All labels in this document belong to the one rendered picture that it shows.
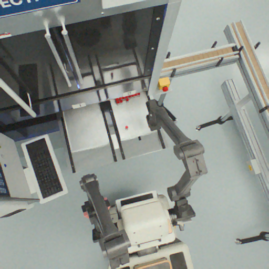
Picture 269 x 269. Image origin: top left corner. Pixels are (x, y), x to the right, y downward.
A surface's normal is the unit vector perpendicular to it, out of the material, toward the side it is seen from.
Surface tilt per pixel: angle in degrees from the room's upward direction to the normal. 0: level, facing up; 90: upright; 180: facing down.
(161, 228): 48
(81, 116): 0
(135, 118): 0
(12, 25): 90
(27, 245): 0
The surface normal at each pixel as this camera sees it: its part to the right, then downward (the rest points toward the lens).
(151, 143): 0.04, -0.25
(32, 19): 0.27, 0.93
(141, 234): 0.20, 0.52
